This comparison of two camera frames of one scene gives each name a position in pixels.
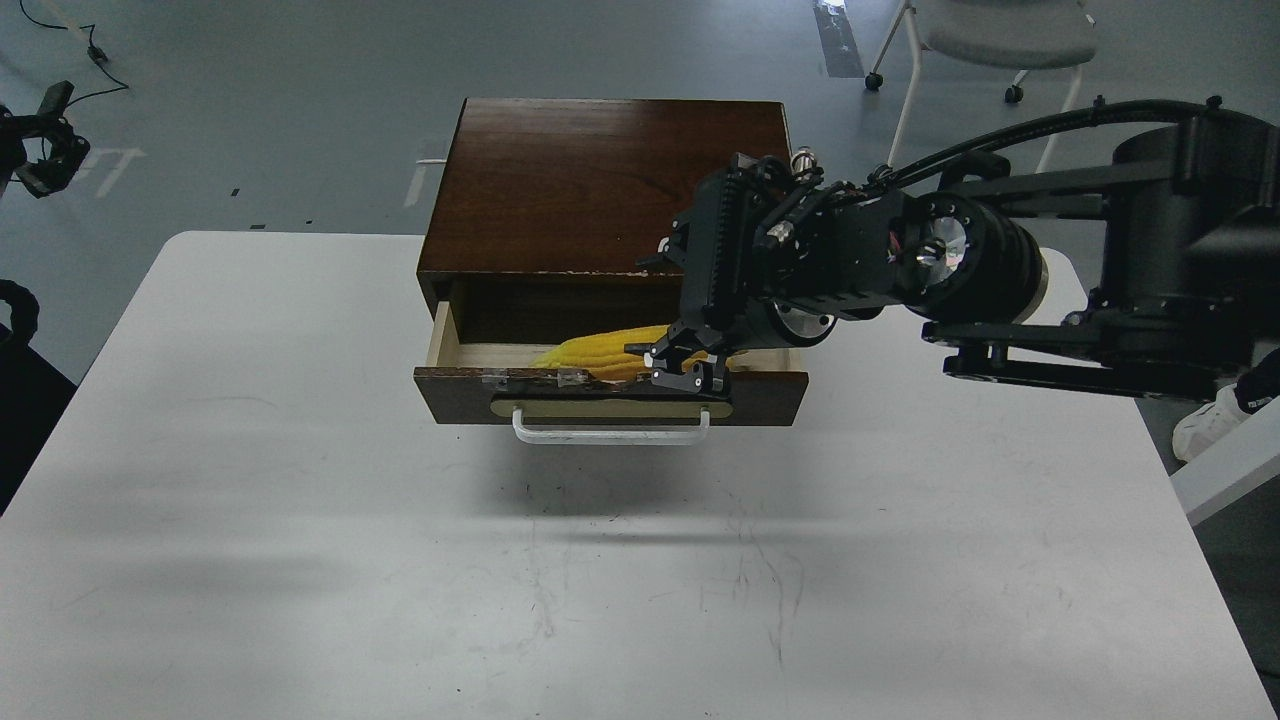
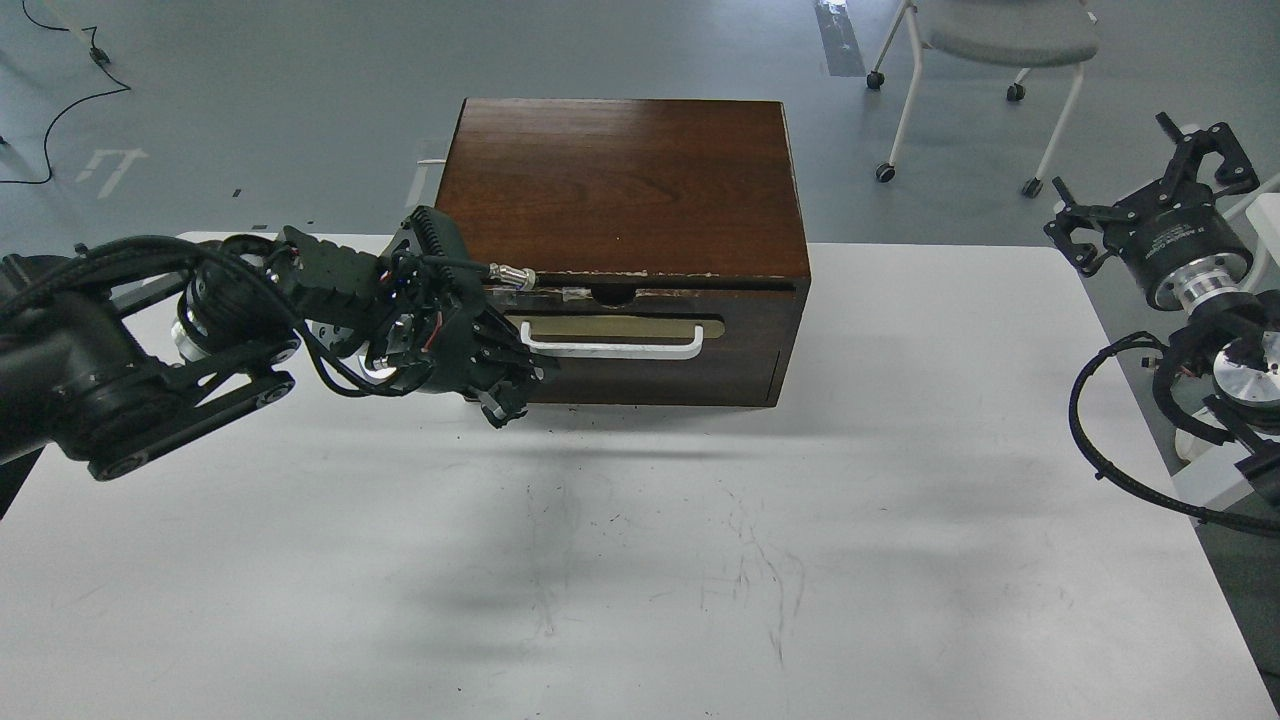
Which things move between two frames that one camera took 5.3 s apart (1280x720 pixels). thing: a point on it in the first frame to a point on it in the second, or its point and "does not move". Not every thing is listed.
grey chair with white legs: [1023, 34] does not move
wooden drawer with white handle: [498, 384] to [653, 347]
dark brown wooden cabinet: [549, 209] does not move
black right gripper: [771, 249] to [1172, 236]
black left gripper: [45, 176] to [419, 317]
